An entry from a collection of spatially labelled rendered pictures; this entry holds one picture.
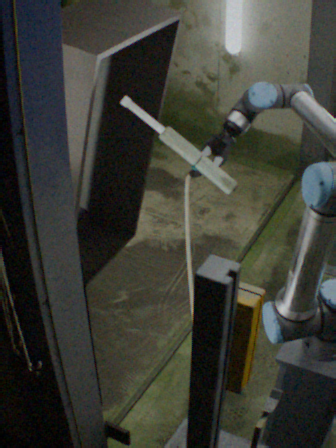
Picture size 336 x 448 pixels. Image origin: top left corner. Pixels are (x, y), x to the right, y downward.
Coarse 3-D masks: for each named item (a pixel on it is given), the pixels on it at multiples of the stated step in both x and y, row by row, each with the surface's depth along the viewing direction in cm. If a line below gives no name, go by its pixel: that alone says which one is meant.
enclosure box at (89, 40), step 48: (96, 0) 219; (144, 0) 227; (96, 48) 184; (144, 48) 241; (96, 96) 267; (144, 96) 254; (96, 144) 282; (144, 144) 268; (96, 192) 298; (144, 192) 283; (96, 240) 293
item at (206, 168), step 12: (132, 108) 201; (144, 120) 202; (168, 132) 202; (168, 144) 204; (180, 144) 202; (192, 156) 203; (204, 168) 204; (216, 168) 205; (216, 180) 205; (228, 180) 205; (228, 192) 206
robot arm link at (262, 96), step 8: (256, 88) 199; (264, 88) 199; (272, 88) 199; (248, 96) 202; (256, 96) 199; (264, 96) 199; (272, 96) 199; (280, 96) 201; (248, 104) 205; (256, 104) 201; (264, 104) 199; (272, 104) 202; (280, 104) 203; (256, 112) 209
